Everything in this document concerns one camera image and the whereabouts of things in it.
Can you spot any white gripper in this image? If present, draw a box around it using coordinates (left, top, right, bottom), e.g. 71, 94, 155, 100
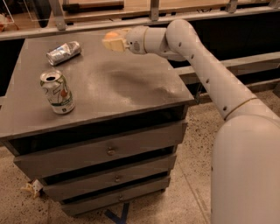
102, 26, 148, 54

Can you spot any orange fruit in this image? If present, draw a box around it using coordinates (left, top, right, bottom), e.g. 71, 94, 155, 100
104, 31, 119, 39

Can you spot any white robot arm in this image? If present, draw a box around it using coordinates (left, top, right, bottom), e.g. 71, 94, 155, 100
102, 19, 280, 224

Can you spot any crushed silver redbull can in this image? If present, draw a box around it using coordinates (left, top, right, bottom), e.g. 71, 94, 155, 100
46, 41, 81, 66

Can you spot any upright green white soda can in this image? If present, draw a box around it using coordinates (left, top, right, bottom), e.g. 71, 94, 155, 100
40, 69, 74, 115

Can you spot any grey drawer cabinet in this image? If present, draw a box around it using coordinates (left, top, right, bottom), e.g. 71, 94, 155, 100
0, 31, 192, 206

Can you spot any top grey drawer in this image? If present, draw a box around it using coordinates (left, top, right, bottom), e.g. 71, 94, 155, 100
14, 120, 186, 179

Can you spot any grey drawer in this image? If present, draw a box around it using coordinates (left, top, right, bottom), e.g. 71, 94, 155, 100
61, 176, 171, 216
14, 120, 186, 179
43, 153, 176, 201

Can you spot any middle grey drawer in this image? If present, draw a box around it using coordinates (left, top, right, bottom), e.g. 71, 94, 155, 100
43, 153, 176, 201

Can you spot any small debris by cabinet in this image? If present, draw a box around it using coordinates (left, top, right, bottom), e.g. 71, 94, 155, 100
21, 179, 43, 199

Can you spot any bottom grey drawer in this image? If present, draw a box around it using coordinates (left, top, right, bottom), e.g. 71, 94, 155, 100
61, 176, 171, 216

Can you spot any blue tape cross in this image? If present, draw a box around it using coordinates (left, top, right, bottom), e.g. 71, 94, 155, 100
104, 203, 130, 224

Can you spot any grey metal railing frame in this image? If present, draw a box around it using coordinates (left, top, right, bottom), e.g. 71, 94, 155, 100
0, 0, 280, 97

